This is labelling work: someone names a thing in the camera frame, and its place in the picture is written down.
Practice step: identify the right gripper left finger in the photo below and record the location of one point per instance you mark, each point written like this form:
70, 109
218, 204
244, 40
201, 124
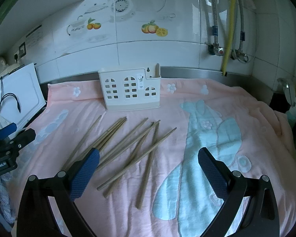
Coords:
35, 216

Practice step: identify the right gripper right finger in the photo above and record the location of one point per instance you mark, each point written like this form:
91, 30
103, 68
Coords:
261, 217

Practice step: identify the white cutting board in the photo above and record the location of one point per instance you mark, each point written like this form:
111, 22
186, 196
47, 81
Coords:
20, 97

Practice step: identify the pink floral towel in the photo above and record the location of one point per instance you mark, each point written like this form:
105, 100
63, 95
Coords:
244, 133

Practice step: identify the white plastic utensil holder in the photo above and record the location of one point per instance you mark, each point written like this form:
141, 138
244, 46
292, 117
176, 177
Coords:
131, 87

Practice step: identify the chrome angle valve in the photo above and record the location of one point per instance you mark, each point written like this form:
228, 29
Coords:
240, 56

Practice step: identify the angle valve red cap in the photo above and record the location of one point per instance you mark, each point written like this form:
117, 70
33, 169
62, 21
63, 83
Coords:
215, 49

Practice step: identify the wall power socket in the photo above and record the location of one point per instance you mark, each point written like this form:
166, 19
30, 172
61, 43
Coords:
20, 53

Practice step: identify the white wall cabinet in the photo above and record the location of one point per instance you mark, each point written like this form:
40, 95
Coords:
19, 16

